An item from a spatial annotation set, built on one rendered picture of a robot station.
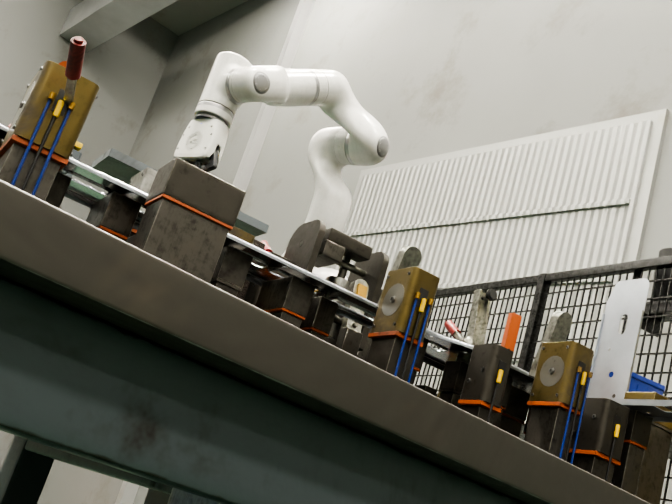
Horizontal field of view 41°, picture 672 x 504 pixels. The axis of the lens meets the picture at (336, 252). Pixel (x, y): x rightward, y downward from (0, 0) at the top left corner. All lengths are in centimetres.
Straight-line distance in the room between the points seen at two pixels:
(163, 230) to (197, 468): 73
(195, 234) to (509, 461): 71
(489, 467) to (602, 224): 430
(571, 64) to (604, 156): 89
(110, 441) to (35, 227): 15
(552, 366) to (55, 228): 128
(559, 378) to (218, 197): 71
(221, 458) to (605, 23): 546
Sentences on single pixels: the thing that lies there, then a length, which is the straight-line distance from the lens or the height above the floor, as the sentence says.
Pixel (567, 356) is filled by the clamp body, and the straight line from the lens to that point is 167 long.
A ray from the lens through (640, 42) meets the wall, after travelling 566.
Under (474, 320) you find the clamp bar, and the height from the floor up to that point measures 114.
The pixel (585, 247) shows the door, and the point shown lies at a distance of 499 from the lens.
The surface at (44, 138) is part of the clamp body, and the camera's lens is 124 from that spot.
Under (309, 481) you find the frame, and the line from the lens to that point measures 66.
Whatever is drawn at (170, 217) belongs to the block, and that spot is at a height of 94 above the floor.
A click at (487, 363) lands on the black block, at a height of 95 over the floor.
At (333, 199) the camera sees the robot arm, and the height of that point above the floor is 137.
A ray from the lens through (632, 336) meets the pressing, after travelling 209.
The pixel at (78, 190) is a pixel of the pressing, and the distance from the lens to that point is 156.
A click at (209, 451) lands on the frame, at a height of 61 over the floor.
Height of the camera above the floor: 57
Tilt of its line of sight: 18 degrees up
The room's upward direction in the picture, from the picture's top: 18 degrees clockwise
